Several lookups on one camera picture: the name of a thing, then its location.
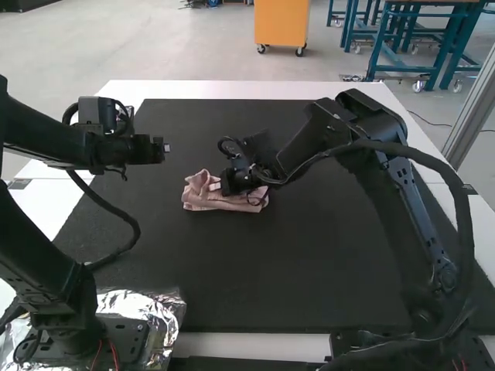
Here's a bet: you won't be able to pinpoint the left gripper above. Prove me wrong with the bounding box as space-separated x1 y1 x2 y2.
123 133 174 167

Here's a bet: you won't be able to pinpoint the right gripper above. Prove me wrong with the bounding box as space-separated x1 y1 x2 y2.
219 165 260 199

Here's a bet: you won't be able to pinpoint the pale towel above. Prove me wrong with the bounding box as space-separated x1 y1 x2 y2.
180 167 271 215

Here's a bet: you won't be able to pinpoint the black mat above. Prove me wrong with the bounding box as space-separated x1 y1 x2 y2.
51 97 495 335

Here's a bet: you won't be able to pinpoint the silver foil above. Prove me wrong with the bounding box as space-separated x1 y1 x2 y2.
0 284 188 369

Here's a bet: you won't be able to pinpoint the yellow wheeled cart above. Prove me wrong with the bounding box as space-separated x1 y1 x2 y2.
253 0 311 58

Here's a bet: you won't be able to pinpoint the dark base panel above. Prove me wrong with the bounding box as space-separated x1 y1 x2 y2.
327 329 495 371
169 354 330 371

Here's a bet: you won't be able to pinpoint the blue workbench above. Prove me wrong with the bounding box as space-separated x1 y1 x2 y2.
326 0 387 55
364 0 486 94

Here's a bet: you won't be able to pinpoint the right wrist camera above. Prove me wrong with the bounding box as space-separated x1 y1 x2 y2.
227 148 255 172

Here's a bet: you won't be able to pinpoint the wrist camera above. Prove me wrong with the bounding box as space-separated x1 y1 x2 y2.
76 95 121 134
227 148 255 172

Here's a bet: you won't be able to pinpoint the black cable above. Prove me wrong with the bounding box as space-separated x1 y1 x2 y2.
323 139 479 351
217 135 238 161
66 168 142 272

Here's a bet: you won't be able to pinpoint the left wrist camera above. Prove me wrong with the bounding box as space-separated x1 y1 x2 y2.
76 95 121 134

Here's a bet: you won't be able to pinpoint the aluminium frame post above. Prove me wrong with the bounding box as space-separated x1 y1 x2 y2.
442 49 495 168

